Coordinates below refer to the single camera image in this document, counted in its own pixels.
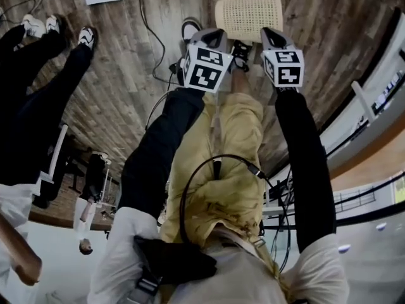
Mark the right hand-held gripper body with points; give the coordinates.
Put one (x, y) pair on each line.
(286, 70)

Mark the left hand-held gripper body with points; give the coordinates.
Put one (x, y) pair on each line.
(204, 71)

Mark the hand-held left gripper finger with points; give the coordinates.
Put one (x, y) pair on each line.
(224, 38)
(196, 36)

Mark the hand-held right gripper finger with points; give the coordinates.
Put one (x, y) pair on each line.
(266, 40)
(284, 41)

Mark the beige woven basket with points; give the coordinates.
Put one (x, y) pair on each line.
(250, 14)

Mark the person's right forearm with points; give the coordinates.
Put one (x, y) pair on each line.
(303, 169)

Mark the person's left forearm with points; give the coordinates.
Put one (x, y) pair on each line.
(158, 157)

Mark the person's white and black shoe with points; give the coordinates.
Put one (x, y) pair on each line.
(190, 30)

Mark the person's lower leg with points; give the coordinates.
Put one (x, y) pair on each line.
(240, 82)

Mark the person's khaki trousers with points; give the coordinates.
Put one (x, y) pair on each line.
(228, 138)

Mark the black metal railing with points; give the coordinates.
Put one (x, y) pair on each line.
(364, 218)

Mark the light grey table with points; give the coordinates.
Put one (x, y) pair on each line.
(57, 150)

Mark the black waist pouch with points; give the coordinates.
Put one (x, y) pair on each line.
(177, 258)

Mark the person's white shirt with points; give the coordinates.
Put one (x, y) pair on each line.
(246, 280)

